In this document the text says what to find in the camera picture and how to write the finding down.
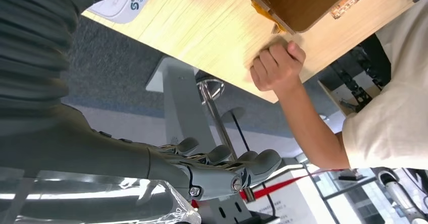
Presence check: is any gold patterned card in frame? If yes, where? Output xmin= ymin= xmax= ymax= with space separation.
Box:
xmin=330 ymin=0 xmax=364 ymax=20

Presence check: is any person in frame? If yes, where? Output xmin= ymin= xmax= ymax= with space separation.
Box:
xmin=250 ymin=0 xmax=428 ymax=171

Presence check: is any grey white card reader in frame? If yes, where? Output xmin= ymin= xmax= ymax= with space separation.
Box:
xmin=87 ymin=0 xmax=161 ymax=25

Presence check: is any yellow tape strip on box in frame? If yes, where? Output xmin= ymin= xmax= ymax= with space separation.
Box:
xmin=250 ymin=0 xmax=287 ymax=35

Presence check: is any wooden divided box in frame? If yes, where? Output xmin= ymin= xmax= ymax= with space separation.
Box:
xmin=234 ymin=0 xmax=363 ymax=35

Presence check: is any black office chair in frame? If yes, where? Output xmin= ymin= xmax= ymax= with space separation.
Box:
xmin=329 ymin=34 xmax=392 ymax=115

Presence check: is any red barrier belt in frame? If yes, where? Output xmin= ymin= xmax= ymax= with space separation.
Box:
xmin=190 ymin=168 xmax=343 ymax=210

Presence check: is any silver black machine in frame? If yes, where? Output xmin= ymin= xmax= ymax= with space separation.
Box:
xmin=370 ymin=166 xmax=428 ymax=224

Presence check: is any chrome stanchion post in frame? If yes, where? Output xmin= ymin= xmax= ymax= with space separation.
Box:
xmin=195 ymin=79 xmax=257 ymax=203

